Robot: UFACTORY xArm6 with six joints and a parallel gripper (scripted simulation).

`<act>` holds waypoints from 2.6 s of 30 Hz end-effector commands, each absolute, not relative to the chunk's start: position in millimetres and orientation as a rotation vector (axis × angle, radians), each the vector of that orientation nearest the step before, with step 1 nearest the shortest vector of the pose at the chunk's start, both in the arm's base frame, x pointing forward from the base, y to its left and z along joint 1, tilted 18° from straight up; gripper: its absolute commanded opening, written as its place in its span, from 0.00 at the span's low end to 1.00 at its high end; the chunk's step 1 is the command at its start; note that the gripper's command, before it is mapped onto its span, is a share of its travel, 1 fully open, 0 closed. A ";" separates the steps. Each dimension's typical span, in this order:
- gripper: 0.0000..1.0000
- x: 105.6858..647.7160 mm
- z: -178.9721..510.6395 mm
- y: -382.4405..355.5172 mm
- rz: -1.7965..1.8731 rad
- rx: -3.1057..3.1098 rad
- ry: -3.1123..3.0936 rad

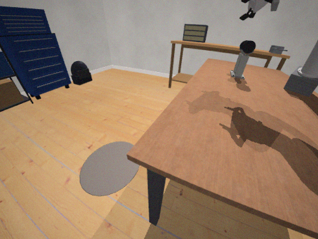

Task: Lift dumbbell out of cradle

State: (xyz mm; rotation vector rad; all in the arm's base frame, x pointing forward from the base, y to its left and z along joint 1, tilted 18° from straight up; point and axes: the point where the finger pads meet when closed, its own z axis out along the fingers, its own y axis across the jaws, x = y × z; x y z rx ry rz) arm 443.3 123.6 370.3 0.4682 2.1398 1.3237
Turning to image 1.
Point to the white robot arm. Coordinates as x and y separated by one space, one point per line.
310 67

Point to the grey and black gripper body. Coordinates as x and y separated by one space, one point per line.
256 5

